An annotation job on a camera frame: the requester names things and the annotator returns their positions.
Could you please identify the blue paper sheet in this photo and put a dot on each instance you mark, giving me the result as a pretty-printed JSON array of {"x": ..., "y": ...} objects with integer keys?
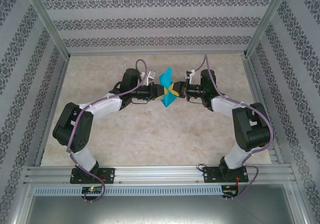
[{"x": 166, "y": 80}]

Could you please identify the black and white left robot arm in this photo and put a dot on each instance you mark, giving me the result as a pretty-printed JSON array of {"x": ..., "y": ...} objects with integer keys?
[{"x": 72, "y": 131}]

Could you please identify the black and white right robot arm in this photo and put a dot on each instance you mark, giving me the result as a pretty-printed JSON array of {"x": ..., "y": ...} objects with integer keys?
[{"x": 252, "y": 128}]

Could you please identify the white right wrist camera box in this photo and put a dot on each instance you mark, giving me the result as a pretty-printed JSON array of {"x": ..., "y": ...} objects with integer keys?
[{"x": 190, "y": 75}]

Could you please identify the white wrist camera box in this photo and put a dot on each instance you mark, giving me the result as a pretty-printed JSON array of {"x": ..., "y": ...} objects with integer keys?
[
  {"x": 190, "y": 75},
  {"x": 151, "y": 76}
]

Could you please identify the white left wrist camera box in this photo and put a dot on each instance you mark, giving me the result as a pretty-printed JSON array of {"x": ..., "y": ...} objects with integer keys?
[{"x": 151, "y": 76}]

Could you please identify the aluminium back rail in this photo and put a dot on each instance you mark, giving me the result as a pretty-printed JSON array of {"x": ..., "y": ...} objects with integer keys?
[{"x": 157, "y": 53}]

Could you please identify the aluminium side rail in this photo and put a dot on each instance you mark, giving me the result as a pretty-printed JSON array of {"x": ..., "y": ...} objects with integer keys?
[
  {"x": 260, "y": 88},
  {"x": 53, "y": 103}
]

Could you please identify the aluminium mounting rail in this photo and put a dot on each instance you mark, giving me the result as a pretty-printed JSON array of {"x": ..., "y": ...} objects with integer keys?
[{"x": 160, "y": 174}]

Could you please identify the aluminium frame post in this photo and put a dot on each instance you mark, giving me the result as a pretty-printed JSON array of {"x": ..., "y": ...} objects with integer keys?
[
  {"x": 268, "y": 21},
  {"x": 45, "y": 21}
]

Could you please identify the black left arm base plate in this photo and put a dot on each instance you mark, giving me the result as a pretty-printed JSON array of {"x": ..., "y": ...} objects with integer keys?
[{"x": 108, "y": 175}]

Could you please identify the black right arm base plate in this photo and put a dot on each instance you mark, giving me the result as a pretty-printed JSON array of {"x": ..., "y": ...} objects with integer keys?
[{"x": 210, "y": 175}]

